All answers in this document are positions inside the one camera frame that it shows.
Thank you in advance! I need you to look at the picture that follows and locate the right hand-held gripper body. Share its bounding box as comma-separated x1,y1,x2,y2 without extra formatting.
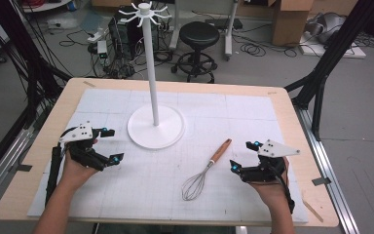
240,138,301,185

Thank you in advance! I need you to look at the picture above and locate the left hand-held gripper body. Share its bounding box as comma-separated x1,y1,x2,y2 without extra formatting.
58,121,108,173

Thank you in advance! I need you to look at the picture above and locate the person's right hand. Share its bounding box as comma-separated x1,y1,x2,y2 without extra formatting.
248,157,290,210

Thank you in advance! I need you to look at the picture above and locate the person's left hand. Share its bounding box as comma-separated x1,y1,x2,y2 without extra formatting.
59,138,99,193

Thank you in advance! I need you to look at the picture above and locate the black tape piece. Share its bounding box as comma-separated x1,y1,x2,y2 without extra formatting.
311,176,332,187
15,163,34,174

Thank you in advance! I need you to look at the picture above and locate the white grid mat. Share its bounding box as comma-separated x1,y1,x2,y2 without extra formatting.
26,88,310,225

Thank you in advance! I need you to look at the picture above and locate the white hook stand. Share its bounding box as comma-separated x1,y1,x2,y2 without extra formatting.
118,1,186,151

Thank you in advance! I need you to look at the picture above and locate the white power adapter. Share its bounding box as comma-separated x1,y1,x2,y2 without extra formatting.
95,40,109,60

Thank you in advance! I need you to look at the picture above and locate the white power strip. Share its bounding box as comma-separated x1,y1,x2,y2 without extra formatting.
87,26,110,44

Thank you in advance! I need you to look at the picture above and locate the black computer tower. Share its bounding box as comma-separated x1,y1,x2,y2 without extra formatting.
107,14,161,61

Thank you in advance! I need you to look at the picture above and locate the white metal stand leg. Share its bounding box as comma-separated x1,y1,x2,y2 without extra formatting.
168,0,182,52
223,0,241,62

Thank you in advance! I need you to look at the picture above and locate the black round stool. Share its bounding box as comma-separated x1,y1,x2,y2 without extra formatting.
170,20,221,85

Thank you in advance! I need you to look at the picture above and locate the cardboard box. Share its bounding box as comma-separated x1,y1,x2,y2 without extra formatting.
270,0,317,47

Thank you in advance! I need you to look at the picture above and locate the white flat board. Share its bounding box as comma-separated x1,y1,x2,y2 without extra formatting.
297,31,368,60

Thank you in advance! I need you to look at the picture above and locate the grey plastic device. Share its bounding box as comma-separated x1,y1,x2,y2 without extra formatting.
305,12,348,46

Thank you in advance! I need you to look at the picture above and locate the wooden handled wire whisk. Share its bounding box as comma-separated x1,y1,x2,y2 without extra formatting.
180,137,234,202

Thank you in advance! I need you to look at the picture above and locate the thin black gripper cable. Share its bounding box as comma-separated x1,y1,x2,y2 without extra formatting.
267,161,296,215

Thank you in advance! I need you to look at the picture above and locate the black sleeved gripper cable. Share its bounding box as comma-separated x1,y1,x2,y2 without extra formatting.
44,143,63,207

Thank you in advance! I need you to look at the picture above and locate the aluminium rail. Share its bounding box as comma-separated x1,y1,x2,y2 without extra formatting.
292,104,361,234
0,97,48,214

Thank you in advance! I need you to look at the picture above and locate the tangle of black cables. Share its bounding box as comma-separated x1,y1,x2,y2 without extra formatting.
89,48,177,80

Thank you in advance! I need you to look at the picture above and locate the black metal frame strut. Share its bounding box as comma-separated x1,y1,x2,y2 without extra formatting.
284,0,374,141
0,0,73,133

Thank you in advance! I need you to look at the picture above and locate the coiled black cable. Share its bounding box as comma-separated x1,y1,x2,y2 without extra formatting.
239,41,268,59

